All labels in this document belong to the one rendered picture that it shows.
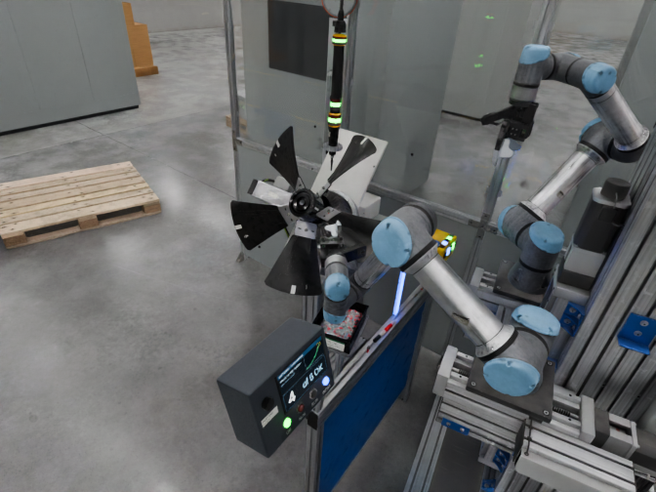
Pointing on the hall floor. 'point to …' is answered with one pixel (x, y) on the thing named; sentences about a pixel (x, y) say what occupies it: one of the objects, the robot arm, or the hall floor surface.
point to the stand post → (311, 305)
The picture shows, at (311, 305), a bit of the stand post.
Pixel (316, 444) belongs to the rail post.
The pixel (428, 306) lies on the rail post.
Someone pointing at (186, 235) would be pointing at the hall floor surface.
